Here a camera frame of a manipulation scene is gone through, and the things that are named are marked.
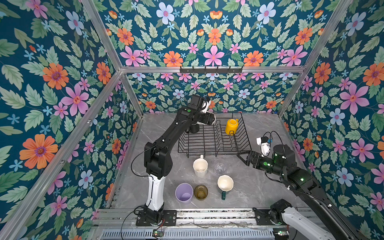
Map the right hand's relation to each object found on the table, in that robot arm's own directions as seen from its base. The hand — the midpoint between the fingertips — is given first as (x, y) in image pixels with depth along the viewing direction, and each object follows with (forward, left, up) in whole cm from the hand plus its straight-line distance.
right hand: (241, 155), depth 68 cm
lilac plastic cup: (-9, +29, -25) cm, 39 cm away
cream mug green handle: (-5, +6, -21) cm, 22 cm away
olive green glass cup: (-9, +19, -24) cm, 32 cm away
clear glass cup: (+6, +8, -24) cm, 26 cm away
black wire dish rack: (+28, 0, -22) cm, 36 cm away
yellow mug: (+30, -1, -14) cm, 33 cm away
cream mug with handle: (+4, +20, -20) cm, 29 cm away
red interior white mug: (+23, +17, +11) cm, 30 cm away
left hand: (+28, +13, +1) cm, 31 cm away
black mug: (+33, +24, -19) cm, 45 cm away
